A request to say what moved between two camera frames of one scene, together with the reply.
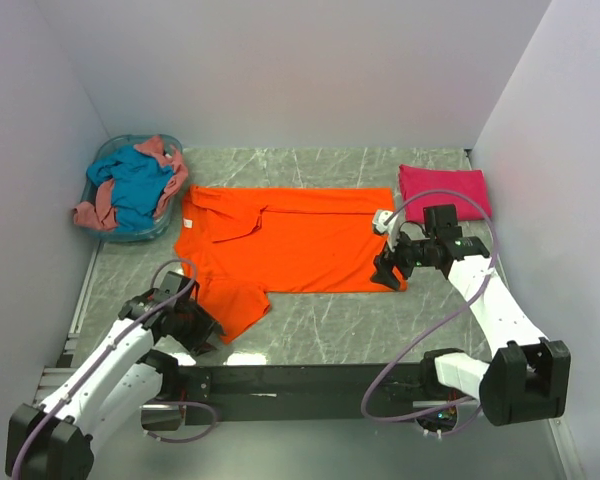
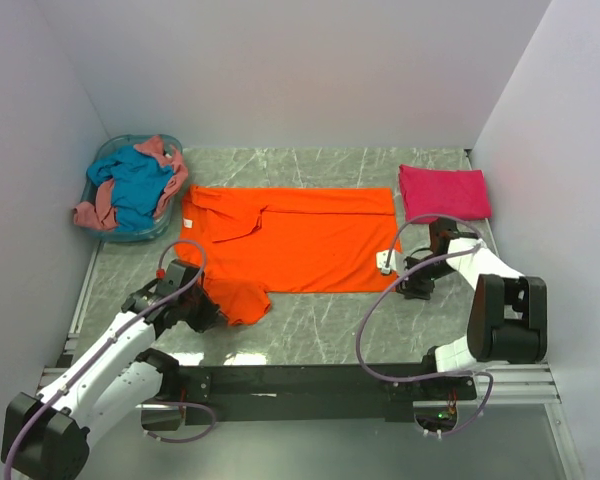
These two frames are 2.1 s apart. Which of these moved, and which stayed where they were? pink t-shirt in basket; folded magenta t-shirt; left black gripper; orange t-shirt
Moved: left black gripper
Stayed: orange t-shirt; folded magenta t-shirt; pink t-shirt in basket
